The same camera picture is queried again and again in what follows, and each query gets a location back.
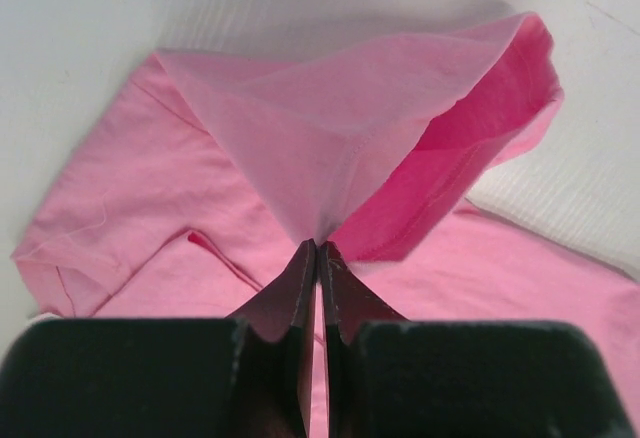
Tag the pink t shirt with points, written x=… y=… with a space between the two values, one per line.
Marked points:
x=198 y=183

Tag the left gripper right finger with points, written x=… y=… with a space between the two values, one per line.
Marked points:
x=388 y=376

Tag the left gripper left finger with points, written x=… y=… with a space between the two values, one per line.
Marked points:
x=245 y=375

